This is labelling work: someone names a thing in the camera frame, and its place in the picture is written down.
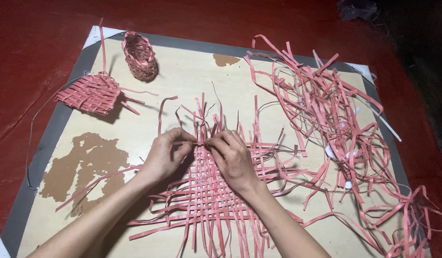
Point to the person's left hand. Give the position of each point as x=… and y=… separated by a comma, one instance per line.
x=161, y=159

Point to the person's right hand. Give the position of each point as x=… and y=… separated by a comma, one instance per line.
x=237, y=163

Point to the single pink plastic strip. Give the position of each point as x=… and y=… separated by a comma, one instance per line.
x=199, y=143

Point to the unfinished pink woven strip mat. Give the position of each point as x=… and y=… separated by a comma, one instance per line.
x=206, y=200

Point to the plywood board with grey tape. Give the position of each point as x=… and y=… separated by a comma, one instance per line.
x=192, y=71

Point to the white plastic scrap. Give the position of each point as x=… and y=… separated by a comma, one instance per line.
x=350, y=154
x=330, y=151
x=348, y=184

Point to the flat pink woven panel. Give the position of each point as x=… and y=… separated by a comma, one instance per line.
x=88, y=94

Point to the heap of loose pink strips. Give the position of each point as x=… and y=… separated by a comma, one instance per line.
x=324, y=104

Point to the small pink woven basket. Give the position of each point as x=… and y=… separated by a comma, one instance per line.
x=140, y=55

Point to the long white plastic strip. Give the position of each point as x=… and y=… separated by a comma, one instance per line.
x=384, y=123

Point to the crumpled dark plastic bag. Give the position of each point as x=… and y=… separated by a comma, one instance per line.
x=357, y=9

